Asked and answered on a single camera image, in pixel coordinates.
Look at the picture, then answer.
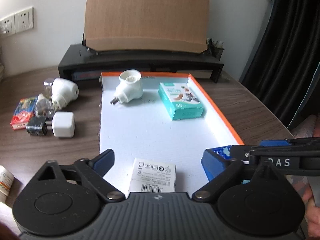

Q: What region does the black monitor riser stand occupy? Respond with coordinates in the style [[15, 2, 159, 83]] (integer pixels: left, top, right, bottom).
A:
[[57, 44, 225, 83]]

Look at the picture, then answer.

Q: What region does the black charger plug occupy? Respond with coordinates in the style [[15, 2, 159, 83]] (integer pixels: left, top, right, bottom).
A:
[[26, 116, 54, 136]]

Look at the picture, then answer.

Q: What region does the black mesh pen holder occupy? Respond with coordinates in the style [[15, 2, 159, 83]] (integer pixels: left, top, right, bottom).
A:
[[206, 38, 225, 61]]

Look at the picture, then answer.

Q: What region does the dark curtain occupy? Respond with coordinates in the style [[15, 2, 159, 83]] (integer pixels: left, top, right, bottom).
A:
[[237, 0, 320, 135]]

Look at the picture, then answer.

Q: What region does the person's right hand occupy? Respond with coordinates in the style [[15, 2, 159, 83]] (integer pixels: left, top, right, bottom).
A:
[[301, 180, 320, 238]]

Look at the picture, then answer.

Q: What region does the brown cardboard panel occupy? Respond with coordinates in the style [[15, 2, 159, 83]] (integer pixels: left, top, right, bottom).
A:
[[84, 0, 210, 54]]

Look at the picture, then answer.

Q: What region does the teal bandage box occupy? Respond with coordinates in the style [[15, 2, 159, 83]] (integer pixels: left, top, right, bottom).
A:
[[158, 82, 205, 121]]

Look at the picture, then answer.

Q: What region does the orange and white box tray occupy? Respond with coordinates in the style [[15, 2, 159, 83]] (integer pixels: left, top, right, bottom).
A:
[[99, 72, 245, 198]]

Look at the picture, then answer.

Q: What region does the white charger cube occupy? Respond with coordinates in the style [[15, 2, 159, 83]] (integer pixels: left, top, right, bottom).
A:
[[47, 112, 75, 138]]

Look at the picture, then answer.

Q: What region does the plain white plug-in heater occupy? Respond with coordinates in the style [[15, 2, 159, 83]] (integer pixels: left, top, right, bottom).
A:
[[51, 78, 79, 109]]

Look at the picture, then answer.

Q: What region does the clear bottle with white cap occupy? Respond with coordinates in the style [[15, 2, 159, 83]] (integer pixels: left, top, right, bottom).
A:
[[34, 94, 55, 118]]

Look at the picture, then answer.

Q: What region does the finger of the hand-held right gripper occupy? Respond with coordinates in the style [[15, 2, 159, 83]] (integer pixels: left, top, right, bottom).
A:
[[229, 144, 320, 160], [259, 137, 320, 148]]

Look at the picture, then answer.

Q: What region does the white pill bottle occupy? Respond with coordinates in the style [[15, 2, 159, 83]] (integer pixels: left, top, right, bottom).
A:
[[0, 165, 15, 203]]

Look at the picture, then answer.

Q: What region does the white plug-in heater green button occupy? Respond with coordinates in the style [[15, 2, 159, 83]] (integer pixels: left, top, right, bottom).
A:
[[110, 69, 143, 105]]

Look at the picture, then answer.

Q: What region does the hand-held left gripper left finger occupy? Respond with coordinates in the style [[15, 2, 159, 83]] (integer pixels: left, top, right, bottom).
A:
[[37, 149, 126, 203]]

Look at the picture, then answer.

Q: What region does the red playing card box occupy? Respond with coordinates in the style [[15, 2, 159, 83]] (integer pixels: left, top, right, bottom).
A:
[[10, 96, 39, 132]]

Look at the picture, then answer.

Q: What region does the white wall socket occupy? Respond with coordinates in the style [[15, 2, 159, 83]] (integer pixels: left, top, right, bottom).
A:
[[14, 6, 34, 34], [0, 15, 16, 37]]

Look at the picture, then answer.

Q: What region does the small white cardboard box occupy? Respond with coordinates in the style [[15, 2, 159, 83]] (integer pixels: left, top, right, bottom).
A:
[[127, 157, 177, 194]]

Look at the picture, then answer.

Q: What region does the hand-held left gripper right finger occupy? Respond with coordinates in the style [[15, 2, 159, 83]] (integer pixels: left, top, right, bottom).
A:
[[191, 149, 292, 202]]

